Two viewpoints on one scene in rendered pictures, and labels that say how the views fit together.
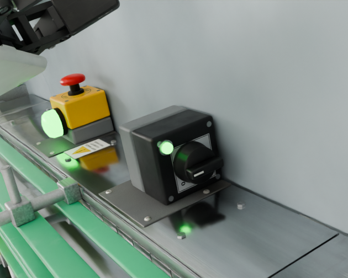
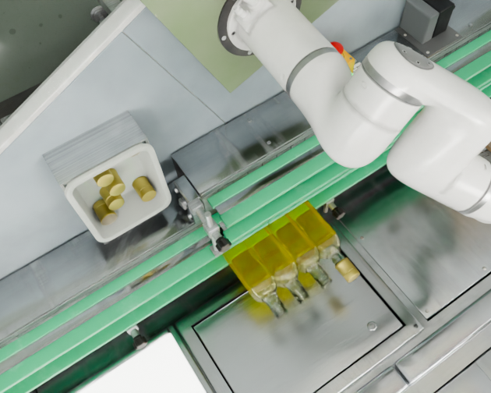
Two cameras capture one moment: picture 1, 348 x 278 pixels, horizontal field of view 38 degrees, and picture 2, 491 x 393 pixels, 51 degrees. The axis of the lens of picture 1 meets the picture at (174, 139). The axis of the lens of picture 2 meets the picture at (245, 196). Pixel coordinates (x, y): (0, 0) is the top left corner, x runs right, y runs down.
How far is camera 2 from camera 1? 1.52 m
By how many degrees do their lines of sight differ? 72
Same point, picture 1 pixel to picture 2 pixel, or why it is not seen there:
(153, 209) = (448, 34)
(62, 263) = (475, 68)
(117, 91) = (345, 33)
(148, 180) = (440, 27)
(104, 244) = (460, 56)
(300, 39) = not seen: outside the picture
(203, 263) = (489, 18)
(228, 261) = (487, 12)
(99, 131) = not seen: hidden behind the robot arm
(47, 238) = not seen: hidden behind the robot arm
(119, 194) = (431, 47)
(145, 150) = (447, 13)
